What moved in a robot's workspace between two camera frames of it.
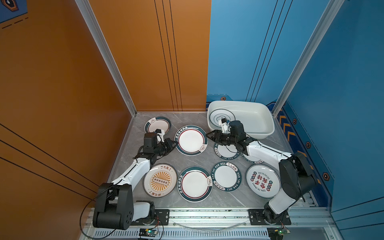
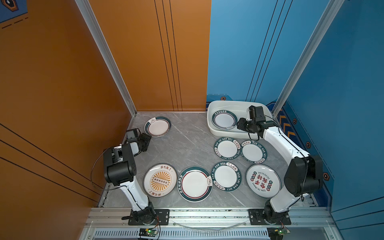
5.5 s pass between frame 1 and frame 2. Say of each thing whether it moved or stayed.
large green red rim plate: moved
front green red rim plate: stayed
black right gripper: moved
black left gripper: moved
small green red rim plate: stayed
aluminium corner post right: stayed
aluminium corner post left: stayed
